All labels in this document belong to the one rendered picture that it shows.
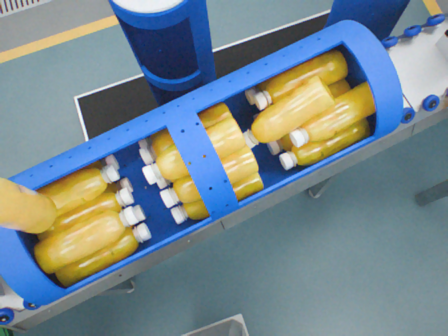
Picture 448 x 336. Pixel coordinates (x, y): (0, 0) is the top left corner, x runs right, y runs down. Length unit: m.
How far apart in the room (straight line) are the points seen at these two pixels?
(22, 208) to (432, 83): 1.06
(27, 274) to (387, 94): 0.79
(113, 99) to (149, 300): 0.97
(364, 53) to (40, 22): 2.06
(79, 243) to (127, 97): 1.28
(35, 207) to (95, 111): 1.40
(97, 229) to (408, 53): 0.95
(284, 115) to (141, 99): 1.28
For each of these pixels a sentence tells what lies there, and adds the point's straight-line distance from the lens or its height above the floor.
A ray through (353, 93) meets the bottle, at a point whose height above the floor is 1.14.
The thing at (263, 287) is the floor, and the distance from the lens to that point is 2.01.
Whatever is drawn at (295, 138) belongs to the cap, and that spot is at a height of 1.13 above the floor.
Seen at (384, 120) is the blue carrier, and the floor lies 1.16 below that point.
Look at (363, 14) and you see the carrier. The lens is 1.78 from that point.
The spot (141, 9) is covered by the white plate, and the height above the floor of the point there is 1.04.
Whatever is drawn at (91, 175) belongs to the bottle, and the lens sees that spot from 0.94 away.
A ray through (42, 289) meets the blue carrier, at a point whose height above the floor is 1.16.
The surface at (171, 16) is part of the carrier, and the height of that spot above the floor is 1.00.
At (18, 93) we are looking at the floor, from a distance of 2.52.
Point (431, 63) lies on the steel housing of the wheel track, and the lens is 1.34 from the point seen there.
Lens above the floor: 2.01
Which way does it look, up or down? 75 degrees down
